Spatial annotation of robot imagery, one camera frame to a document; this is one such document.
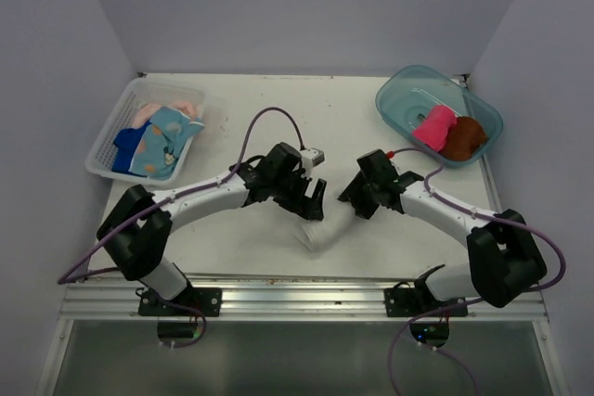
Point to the dark blue cloth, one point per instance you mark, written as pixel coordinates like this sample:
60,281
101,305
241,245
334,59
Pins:
128,142

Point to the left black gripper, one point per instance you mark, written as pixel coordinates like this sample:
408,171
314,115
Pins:
305,206

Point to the aluminium mounting rail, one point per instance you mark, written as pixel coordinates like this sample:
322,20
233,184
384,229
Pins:
111,297

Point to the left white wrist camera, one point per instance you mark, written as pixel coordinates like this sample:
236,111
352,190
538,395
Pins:
311,157

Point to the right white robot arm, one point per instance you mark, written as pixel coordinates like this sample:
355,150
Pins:
504,260

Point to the white towel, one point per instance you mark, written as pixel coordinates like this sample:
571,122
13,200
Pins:
318,236

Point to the brown rolled towel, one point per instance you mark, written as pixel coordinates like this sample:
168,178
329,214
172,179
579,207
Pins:
463,139

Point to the white plastic laundry basket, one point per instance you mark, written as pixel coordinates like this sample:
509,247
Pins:
140,99

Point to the teal transparent plastic bin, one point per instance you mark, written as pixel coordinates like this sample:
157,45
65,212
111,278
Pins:
407,98

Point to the pink rolled towel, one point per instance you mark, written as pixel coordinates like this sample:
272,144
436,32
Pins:
434,129

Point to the light blue patterned cloth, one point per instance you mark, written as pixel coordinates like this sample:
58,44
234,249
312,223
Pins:
169,131

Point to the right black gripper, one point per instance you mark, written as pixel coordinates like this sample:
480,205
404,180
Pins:
353,192

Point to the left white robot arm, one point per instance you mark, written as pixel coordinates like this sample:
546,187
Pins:
136,231

